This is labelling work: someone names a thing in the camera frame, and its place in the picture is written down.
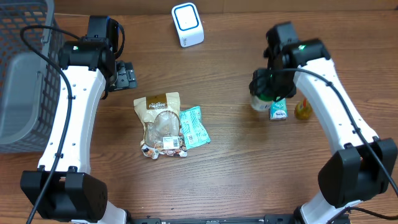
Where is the green tissue canister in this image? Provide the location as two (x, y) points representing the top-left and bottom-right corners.
(251, 94), (273, 111)

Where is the teal tissue pack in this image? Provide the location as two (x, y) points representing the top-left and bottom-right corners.
(269, 98), (288, 120)

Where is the yellow dish soap bottle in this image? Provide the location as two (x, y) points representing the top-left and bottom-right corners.
(294, 98), (313, 120)

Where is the brown snack pouch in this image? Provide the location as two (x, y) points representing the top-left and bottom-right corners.
(134, 92), (187, 159)

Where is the teal snack packet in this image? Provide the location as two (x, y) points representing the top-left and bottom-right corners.
(180, 106), (211, 150)

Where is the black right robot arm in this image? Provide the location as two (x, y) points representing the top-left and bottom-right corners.
(249, 37), (397, 223)

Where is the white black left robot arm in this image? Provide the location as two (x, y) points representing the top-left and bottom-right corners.
(21, 40), (132, 223)

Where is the white barcode scanner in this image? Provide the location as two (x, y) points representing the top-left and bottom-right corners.
(171, 2), (205, 48)

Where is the grey plastic mesh basket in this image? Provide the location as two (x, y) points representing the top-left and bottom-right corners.
(1, 0), (65, 153)

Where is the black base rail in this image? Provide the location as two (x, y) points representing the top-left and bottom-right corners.
(128, 215), (300, 224)

